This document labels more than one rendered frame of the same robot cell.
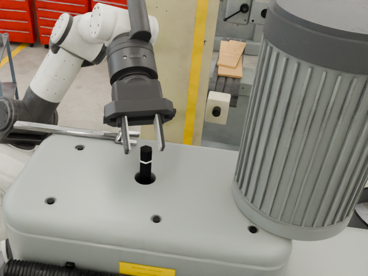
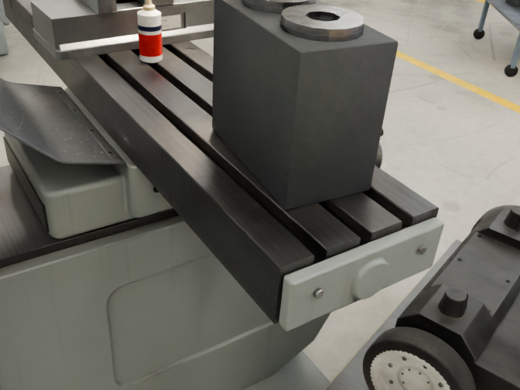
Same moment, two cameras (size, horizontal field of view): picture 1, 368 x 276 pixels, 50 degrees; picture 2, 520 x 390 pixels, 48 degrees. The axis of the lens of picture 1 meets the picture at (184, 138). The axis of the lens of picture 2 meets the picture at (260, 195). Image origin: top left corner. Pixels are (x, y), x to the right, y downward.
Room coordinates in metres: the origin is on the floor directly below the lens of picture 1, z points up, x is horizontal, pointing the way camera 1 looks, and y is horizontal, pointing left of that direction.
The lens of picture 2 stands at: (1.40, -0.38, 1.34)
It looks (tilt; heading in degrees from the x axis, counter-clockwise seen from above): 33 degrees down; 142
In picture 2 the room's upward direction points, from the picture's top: 4 degrees clockwise
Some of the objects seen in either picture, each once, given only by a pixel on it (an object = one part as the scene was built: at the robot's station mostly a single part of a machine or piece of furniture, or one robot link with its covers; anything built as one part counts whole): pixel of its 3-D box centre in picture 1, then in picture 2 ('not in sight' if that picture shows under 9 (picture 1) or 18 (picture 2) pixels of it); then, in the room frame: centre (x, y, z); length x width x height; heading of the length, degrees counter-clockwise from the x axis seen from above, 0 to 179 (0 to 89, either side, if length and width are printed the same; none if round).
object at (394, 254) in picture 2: not in sight; (146, 77); (0.47, 0.06, 0.92); 1.24 x 0.23 x 0.08; 177
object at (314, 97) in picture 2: not in sight; (292, 86); (0.89, 0.06, 1.06); 0.22 x 0.12 x 0.20; 171
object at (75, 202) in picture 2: not in sight; (160, 139); (0.53, 0.06, 0.82); 0.50 x 0.35 x 0.12; 87
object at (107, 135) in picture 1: (76, 131); not in sight; (0.64, 0.21, 1.89); 0.24 x 0.04 x 0.01; 88
